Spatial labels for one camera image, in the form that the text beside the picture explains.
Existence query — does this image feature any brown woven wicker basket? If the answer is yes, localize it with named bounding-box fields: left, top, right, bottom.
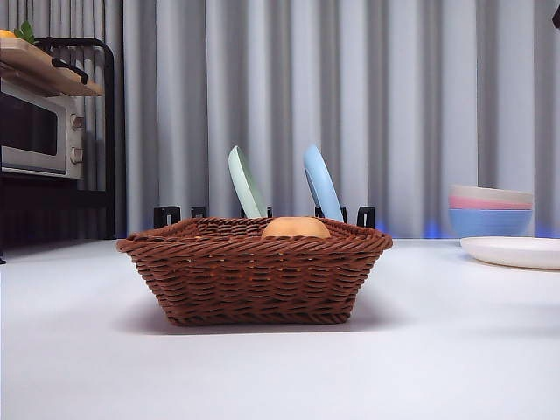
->
left=115, top=215, right=394, bottom=328

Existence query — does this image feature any pale green plate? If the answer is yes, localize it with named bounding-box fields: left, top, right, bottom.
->
left=227, top=145, right=268, bottom=219

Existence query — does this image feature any pale blue plate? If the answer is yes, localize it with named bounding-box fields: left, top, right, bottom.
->
left=303, top=143, right=346, bottom=223

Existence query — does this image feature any black dish rack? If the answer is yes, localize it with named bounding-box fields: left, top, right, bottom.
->
left=152, top=204, right=376, bottom=229

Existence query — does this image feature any grey pleated curtain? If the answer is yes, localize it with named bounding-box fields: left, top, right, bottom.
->
left=0, top=0, right=560, bottom=241

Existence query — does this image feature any pink bowl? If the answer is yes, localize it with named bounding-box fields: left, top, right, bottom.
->
left=448, top=195, right=535, bottom=211

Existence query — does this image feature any blue bowl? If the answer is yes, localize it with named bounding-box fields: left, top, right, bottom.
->
left=448, top=207, right=535, bottom=240

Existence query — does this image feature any cream bowl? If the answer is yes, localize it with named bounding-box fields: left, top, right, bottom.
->
left=449, top=184, right=535, bottom=205

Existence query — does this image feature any silver toaster oven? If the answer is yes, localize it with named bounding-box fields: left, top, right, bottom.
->
left=0, top=78, right=87, bottom=179

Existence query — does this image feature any white oval plate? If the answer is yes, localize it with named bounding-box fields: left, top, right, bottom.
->
left=459, top=236, right=560, bottom=270

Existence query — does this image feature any wooden shelf board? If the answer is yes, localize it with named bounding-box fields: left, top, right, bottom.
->
left=0, top=38, right=105, bottom=97

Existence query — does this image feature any green leaf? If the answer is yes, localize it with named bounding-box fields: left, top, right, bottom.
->
left=12, top=20, right=36, bottom=45

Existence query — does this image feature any black metal shelf frame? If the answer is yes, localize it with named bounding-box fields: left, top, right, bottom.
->
left=0, top=37, right=117, bottom=263

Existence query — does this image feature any black handle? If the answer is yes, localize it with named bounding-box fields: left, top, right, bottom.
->
left=50, top=55, right=89, bottom=85

